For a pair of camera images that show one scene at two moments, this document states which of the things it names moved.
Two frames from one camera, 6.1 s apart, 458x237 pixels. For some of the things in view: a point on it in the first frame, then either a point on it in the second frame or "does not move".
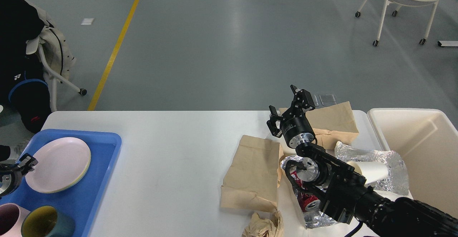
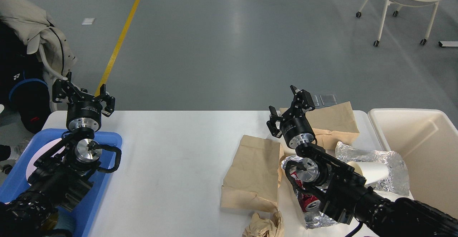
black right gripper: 297,129 does not move
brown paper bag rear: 332,126 does not move
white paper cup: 372,171 does not move
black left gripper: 10,174 to 84,114
